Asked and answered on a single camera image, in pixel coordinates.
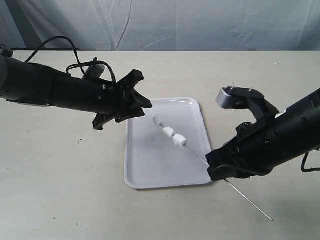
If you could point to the blue-grey backdrop curtain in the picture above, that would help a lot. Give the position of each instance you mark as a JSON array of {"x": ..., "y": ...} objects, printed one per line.
[{"x": 162, "y": 25}]

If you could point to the white marshmallow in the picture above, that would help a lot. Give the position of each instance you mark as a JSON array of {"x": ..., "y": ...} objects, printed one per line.
[
  {"x": 168, "y": 131},
  {"x": 157, "y": 120}
]

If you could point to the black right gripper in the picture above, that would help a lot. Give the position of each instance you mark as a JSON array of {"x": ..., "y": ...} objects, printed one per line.
[{"x": 251, "y": 140}]

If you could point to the thin metal skewer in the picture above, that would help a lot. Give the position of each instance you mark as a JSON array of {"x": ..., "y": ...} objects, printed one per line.
[{"x": 229, "y": 183}]

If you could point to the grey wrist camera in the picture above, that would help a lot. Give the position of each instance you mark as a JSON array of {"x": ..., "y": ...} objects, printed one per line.
[
  {"x": 225, "y": 98},
  {"x": 94, "y": 71}
]

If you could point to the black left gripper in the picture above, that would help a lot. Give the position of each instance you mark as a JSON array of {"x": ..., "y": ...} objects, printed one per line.
[{"x": 118, "y": 101}]

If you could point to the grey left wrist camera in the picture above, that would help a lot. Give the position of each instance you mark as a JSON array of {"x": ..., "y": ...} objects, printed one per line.
[{"x": 94, "y": 71}]

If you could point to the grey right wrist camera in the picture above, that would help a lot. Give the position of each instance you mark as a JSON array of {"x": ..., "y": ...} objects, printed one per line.
[{"x": 225, "y": 98}]

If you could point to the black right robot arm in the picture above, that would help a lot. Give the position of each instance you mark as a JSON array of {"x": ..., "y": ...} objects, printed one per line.
[{"x": 274, "y": 139}]

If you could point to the white marshmallow handle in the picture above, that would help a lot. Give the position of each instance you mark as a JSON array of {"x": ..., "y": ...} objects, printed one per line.
[{"x": 179, "y": 140}]

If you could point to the white rectangular plastic tray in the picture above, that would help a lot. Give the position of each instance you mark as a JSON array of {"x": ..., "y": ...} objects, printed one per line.
[{"x": 151, "y": 160}]

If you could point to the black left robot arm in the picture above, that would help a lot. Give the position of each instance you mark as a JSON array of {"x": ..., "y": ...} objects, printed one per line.
[{"x": 98, "y": 91}]

